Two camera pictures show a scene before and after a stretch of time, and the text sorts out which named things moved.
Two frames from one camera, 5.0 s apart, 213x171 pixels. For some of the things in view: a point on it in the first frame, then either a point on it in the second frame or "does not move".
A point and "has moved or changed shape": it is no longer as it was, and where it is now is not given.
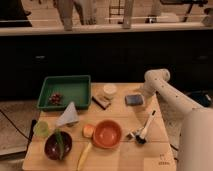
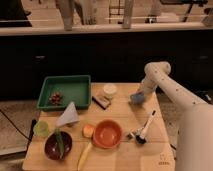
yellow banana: (83, 156) does not move
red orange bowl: (107, 134) does not move
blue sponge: (134, 100) has moved or changed shape
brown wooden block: (102, 101) does not move
